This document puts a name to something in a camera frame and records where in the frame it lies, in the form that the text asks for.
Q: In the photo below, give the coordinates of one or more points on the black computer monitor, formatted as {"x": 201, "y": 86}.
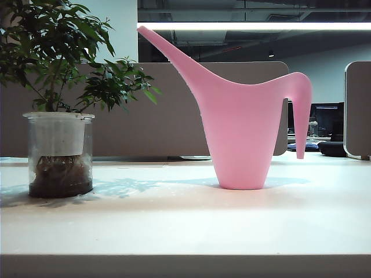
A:
{"x": 290, "y": 118}
{"x": 327, "y": 121}

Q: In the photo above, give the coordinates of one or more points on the pink plastic watering can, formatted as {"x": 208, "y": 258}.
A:
{"x": 240, "y": 130}

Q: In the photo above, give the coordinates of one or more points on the white inner plant pot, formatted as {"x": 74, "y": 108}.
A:
{"x": 58, "y": 136}

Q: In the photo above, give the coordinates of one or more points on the green leafy plant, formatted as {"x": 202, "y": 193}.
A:
{"x": 49, "y": 34}

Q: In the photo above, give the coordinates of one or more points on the small clear glass jar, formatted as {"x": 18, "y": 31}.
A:
{"x": 313, "y": 128}

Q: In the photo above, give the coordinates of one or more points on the blue patterned cushion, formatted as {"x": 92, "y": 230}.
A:
{"x": 311, "y": 145}

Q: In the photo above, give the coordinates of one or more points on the clear glass plant pot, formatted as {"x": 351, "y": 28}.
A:
{"x": 87, "y": 173}

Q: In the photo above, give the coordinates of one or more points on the black round cushion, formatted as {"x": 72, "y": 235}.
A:
{"x": 333, "y": 148}

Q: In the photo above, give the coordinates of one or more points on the long ceiling light strip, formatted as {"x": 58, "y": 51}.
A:
{"x": 261, "y": 26}

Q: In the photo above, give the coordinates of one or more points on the wide beige desk partition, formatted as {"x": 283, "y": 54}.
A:
{"x": 174, "y": 121}

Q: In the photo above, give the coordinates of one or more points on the beige partition with white edge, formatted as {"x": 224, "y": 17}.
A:
{"x": 359, "y": 116}

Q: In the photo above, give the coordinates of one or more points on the grey flat stand base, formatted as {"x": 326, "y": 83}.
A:
{"x": 195, "y": 157}

